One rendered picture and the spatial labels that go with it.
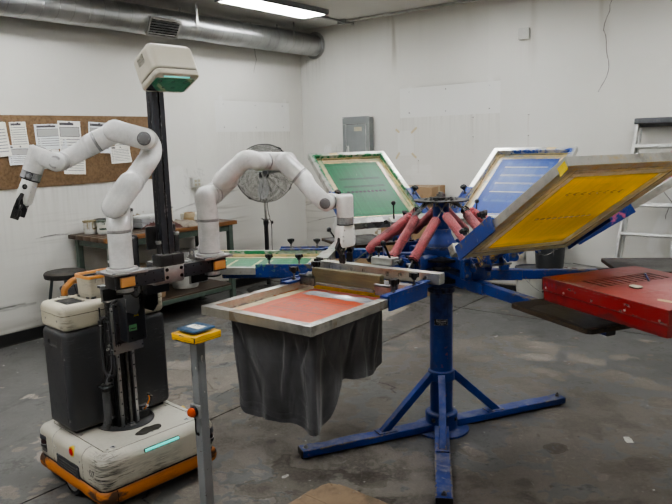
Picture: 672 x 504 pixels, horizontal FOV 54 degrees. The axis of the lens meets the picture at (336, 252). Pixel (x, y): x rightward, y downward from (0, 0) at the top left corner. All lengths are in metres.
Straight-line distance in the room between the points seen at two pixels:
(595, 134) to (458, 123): 1.43
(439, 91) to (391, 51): 0.77
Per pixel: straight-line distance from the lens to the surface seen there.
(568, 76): 6.83
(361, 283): 2.89
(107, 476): 3.25
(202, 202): 3.00
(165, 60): 2.78
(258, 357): 2.70
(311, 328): 2.34
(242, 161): 2.93
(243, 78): 7.81
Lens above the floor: 1.62
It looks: 9 degrees down
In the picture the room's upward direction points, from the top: 2 degrees counter-clockwise
